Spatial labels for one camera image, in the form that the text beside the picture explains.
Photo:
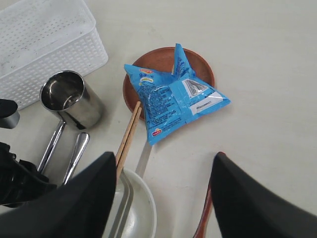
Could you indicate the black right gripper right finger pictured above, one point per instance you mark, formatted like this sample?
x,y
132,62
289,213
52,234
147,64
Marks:
x,y
246,209

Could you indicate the brown round plate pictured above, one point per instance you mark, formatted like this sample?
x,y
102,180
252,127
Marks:
x,y
162,59

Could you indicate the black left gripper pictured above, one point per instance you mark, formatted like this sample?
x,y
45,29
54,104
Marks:
x,y
20,182

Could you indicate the silver fork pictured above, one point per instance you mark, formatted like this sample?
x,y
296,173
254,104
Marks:
x,y
81,143

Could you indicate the blue snack bag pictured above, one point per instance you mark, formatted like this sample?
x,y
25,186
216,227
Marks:
x,y
172,100

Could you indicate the stainless steel cup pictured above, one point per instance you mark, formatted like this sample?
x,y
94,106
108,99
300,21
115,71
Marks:
x,y
69,97

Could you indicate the white ceramic bowl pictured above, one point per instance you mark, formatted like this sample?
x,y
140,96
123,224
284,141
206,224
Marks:
x,y
133,213

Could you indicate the white perforated plastic basket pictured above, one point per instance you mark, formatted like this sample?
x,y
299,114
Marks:
x,y
41,37

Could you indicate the silver table knife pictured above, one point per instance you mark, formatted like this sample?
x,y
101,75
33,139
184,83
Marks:
x,y
51,146

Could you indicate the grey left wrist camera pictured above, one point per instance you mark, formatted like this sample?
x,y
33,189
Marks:
x,y
9,115

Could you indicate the wooden chopstick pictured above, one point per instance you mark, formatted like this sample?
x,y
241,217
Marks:
x,y
133,120
122,160

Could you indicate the wooden chopstick back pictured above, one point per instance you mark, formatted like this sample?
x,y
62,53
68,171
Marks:
x,y
122,160

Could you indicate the wooden handled metal scoop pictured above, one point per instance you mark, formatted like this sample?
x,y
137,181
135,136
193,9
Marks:
x,y
205,205

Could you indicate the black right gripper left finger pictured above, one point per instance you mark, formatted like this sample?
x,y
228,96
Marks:
x,y
78,209

